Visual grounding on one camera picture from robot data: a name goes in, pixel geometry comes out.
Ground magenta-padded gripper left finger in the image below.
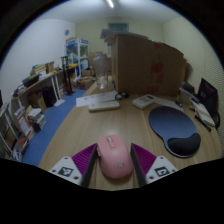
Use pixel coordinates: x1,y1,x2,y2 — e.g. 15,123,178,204
48,143,99,188

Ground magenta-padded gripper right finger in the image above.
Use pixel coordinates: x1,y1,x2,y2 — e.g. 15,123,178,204
130,142,179,188

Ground pink computer mouse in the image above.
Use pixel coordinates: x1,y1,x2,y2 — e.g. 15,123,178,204
96,134,135,180

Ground dark blue mouse pad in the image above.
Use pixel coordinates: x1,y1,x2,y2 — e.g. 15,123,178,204
148,105,202,159

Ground shelf unit with books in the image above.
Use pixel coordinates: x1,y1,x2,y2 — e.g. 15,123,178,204
0,99,48,163

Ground black marker pen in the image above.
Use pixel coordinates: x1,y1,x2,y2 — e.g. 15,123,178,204
194,114,212,132

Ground white paper sheet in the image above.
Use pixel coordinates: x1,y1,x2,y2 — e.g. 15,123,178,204
75,90,118,108
153,96,184,110

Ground white remote control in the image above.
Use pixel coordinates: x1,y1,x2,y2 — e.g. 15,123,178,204
131,94,156,110

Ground clear plastic container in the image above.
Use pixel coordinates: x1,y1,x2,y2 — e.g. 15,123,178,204
178,87,194,105

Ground black glasses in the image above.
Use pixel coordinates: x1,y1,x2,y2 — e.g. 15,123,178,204
114,91,130,101

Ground black bag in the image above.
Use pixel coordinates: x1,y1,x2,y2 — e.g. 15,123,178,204
197,78,221,129

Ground large brown cardboard box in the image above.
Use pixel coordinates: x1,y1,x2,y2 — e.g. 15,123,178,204
110,33,188,98

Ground clear plastic bottle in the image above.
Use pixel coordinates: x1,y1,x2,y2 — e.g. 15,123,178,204
93,54,110,90

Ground blue white display cabinet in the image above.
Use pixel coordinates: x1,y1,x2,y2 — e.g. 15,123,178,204
65,37,90,79

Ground framed wall picture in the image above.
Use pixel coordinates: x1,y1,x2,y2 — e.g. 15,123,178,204
107,22,130,33

